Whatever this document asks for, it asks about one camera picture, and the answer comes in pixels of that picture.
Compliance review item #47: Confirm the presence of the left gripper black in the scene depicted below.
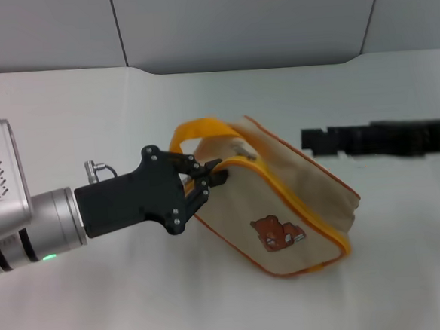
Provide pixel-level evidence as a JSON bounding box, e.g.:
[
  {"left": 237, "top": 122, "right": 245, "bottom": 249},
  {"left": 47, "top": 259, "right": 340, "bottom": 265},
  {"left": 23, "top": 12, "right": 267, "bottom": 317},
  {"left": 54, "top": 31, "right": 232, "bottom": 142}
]
[{"left": 70, "top": 139, "right": 234, "bottom": 243}]

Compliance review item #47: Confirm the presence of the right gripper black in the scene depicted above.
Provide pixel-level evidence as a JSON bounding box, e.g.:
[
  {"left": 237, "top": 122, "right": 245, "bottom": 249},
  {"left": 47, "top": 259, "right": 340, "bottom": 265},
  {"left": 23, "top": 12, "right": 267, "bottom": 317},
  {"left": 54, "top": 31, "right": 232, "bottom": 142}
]
[{"left": 300, "top": 116, "right": 440, "bottom": 164}]

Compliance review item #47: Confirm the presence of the left gripper cable connector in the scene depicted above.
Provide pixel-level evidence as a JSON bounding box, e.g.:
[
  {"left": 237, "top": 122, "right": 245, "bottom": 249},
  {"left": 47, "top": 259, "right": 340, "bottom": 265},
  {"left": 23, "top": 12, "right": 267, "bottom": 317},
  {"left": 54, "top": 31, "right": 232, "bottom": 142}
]
[{"left": 83, "top": 158, "right": 119, "bottom": 185}]

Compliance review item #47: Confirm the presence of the beige food bag orange trim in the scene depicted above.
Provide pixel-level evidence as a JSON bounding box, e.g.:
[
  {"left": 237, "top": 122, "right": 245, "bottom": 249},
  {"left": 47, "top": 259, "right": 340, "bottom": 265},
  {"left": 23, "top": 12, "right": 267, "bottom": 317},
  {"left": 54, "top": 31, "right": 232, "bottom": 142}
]
[{"left": 167, "top": 105, "right": 366, "bottom": 286}]

